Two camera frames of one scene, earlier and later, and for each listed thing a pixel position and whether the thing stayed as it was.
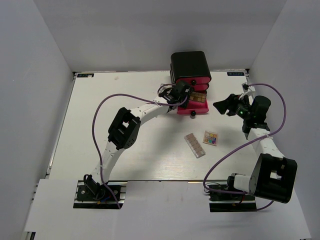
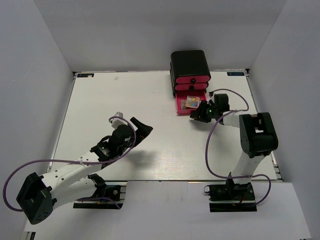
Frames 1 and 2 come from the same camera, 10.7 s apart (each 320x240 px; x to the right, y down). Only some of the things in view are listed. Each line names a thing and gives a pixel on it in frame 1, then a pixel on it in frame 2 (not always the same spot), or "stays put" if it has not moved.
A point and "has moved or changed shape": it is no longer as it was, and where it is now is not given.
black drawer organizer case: (188, 64) stays put
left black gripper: (185, 105) → (142, 131)
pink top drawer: (194, 80) stays put
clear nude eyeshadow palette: (194, 145) has moved or changed shape
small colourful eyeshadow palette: (210, 137) → (192, 101)
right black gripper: (229, 103) → (199, 113)
